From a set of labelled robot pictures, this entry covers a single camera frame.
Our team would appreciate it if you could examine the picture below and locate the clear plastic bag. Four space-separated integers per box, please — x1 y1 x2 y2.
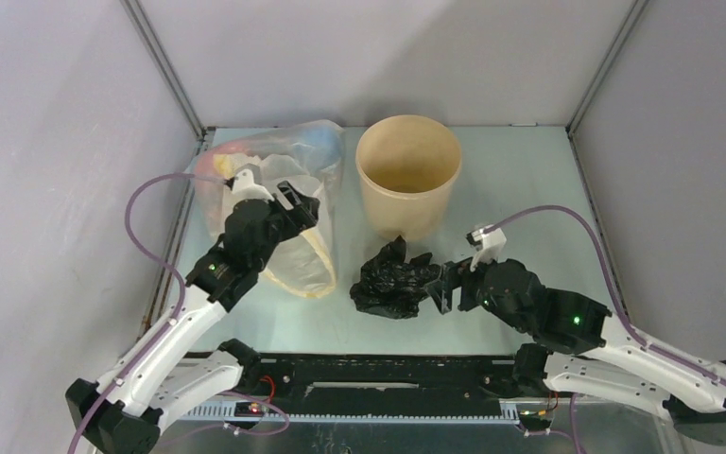
187 120 345 298

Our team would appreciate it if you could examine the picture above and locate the black trash bag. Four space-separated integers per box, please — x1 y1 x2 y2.
350 236 441 320

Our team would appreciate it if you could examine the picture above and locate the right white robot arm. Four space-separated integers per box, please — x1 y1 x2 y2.
426 259 726 446

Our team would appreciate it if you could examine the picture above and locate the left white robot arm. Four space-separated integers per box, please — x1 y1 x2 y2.
65 176 320 453

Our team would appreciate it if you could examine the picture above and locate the beige plastic trash bin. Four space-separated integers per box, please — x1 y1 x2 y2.
354 114 462 241

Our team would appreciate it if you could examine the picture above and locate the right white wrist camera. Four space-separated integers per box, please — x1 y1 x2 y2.
466 227 507 272

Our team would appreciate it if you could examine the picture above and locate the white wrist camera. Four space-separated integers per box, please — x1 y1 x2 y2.
466 227 507 272
225 164 274 201

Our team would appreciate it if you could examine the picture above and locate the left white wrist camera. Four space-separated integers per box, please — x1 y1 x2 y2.
225 164 274 201

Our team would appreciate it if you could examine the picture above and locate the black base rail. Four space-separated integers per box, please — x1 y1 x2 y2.
237 353 551 419

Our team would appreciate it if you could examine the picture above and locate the left aluminium frame post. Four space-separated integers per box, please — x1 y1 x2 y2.
120 0 207 140

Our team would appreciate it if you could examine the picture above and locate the aluminium frame post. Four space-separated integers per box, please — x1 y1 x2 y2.
566 0 650 138
120 0 207 140

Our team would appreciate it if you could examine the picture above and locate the right aluminium frame post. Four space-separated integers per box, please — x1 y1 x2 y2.
566 0 650 138

